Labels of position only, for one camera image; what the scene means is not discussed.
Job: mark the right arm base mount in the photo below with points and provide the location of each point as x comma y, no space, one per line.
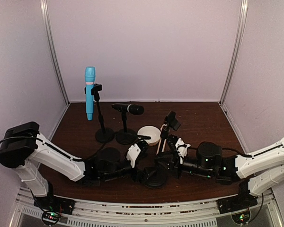
238,205

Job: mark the blue microphone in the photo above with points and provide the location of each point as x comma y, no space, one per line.
90,75

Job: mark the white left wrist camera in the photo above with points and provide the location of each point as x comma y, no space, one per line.
132,154

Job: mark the white ceramic bowl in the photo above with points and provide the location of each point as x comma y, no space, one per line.
152,132

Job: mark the left aluminium frame post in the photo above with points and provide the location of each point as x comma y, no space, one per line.
56,67

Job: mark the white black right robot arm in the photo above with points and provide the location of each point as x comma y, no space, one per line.
259,170

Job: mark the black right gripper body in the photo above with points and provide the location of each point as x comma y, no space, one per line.
175,167

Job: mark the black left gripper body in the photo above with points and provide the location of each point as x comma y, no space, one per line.
136,173

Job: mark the black microphone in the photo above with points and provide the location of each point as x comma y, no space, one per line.
130,108

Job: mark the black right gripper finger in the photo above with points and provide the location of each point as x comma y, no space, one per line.
163,167
164,157

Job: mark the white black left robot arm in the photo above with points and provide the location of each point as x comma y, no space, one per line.
24,143

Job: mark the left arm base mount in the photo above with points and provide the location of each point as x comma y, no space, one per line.
53,207

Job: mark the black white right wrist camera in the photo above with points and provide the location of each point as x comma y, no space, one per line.
178,146

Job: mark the metal front rail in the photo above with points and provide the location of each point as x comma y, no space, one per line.
180,214

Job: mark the beige microphone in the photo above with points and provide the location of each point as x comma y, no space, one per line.
164,131

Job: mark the black front microphone stand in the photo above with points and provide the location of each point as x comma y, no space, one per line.
104,134

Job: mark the right aluminium frame post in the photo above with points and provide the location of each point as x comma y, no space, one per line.
236,49

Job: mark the aluminium frame post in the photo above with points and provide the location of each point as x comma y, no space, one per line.
236,49
56,67

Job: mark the black microphone stand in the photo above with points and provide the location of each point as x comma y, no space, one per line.
155,178
124,136
104,134

